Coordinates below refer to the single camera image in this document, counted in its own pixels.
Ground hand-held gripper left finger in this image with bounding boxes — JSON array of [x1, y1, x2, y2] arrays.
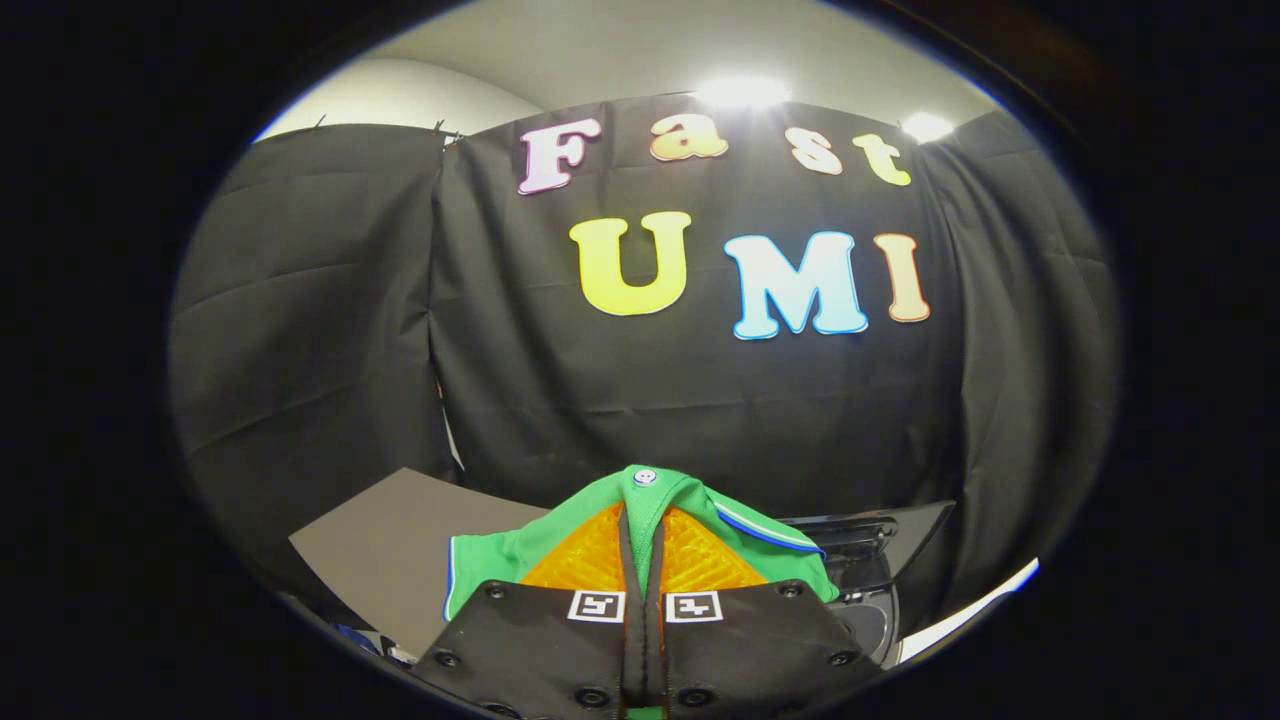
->
[[410, 500, 646, 720]]

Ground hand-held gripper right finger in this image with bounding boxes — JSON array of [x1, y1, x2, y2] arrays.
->
[[655, 505, 886, 720]]

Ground green polo shirt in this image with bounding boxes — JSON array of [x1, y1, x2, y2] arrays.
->
[[443, 464, 841, 720]]

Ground grey cabinet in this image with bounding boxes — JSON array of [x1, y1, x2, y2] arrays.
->
[[290, 467, 551, 661]]

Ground white paper sheet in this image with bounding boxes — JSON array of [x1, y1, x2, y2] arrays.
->
[[900, 558, 1041, 661]]

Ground black backdrop cloth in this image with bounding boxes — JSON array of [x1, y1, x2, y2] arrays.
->
[[168, 95, 1119, 641]]

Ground round ceiling light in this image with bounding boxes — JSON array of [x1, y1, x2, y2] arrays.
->
[[695, 75, 791, 109]]

